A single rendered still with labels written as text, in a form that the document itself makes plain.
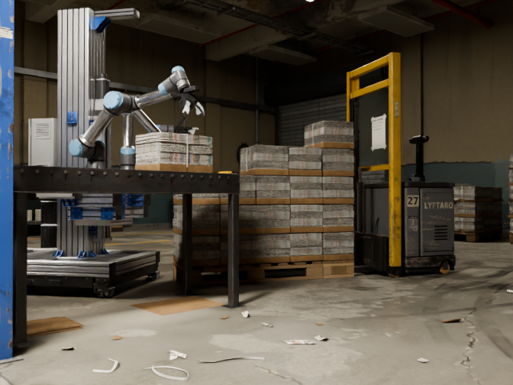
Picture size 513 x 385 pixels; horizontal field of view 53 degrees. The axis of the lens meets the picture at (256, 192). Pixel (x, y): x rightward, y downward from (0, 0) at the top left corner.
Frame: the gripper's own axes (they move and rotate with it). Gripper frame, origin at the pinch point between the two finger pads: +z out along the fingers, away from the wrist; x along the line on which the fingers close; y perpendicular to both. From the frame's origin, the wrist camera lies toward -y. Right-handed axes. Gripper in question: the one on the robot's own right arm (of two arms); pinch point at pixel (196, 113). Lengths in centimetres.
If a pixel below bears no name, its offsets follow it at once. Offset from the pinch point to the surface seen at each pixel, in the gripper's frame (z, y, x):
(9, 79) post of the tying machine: 12, -20, 109
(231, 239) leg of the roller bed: 65, 35, -22
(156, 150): 11.1, 23.6, 18.2
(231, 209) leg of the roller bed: 50, 25, -23
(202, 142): 8.2, 16.0, -11.1
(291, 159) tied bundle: -6, 47, -124
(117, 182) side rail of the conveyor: 37, 17, 52
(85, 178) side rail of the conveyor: 35, 17, 69
